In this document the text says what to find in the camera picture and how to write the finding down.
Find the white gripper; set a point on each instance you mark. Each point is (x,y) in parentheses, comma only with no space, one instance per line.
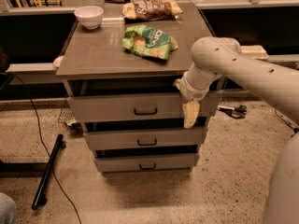
(191,90)

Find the grey top drawer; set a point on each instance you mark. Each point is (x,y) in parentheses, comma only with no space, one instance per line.
(127,107)

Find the grey drawer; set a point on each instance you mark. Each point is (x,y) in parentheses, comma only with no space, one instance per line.
(145,138)
(127,107)
(147,163)

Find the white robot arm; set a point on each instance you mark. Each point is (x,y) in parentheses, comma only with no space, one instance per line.
(278,86)

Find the grey drawer cabinet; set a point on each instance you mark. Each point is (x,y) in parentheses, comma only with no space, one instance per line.
(96,64)

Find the grey middle drawer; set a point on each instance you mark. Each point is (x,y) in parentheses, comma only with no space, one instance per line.
(145,138)

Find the grey bottom drawer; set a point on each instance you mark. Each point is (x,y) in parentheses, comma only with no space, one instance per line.
(147,163)

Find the black scissors on floor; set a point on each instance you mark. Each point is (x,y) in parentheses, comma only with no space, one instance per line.
(234,112)

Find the white foam takeout container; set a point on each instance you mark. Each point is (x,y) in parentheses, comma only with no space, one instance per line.
(254,52)

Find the green chip bag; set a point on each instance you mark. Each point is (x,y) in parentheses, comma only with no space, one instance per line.
(147,41)

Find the brown chip bag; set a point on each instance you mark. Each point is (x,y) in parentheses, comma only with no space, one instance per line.
(150,10)

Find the white bowl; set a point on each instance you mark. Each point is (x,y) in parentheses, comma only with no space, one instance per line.
(89,17)

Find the small round beige disc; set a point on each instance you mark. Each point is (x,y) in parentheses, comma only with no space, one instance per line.
(57,61)

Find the black table leg base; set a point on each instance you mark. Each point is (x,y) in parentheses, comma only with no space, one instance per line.
(35,169)

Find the person leg in jeans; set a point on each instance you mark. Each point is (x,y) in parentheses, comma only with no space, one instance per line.
(8,209)

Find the wire mesh basket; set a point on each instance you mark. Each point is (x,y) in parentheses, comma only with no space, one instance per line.
(67,119)

